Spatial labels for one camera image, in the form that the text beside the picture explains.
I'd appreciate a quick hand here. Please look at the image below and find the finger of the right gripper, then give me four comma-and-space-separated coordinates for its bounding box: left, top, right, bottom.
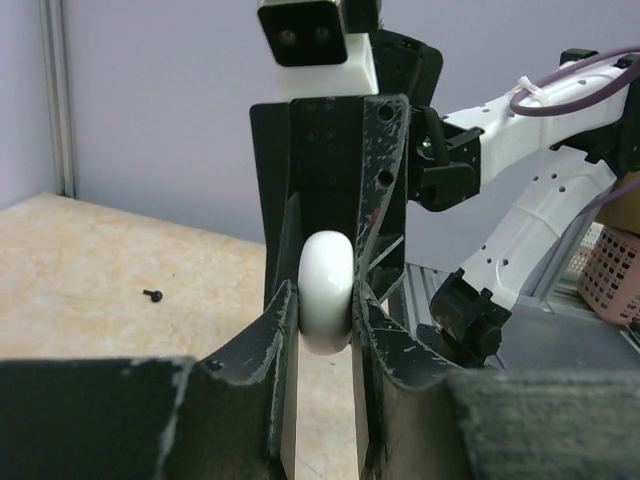
355, 94, 410, 302
250, 102, 300, 320

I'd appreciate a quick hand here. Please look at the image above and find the cardboard box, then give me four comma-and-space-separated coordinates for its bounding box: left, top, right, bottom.
596, 172, 639, 235

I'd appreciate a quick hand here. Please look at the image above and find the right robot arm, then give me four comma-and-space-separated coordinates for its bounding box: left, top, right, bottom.
250, 30, 639, 368

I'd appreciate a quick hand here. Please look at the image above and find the white charging case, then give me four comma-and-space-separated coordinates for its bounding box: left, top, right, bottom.
298, 231, 354, 356

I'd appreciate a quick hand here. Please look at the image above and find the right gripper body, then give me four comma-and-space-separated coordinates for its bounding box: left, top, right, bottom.
296, 30, 444, 210

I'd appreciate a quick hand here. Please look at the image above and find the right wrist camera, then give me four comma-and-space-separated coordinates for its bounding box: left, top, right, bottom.
257, 0, 381, 102

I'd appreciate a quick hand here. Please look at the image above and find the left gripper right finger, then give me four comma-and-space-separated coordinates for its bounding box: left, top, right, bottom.
352, 287, 639, 479

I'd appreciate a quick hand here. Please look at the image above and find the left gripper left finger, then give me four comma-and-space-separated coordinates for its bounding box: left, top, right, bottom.
1, 282, 298, 479

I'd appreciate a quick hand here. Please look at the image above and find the pink perforated basket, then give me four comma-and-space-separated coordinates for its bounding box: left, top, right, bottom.
577, 226, 639, 325

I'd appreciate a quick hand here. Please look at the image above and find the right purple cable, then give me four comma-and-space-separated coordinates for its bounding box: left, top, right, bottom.
494, 43, 640, 371

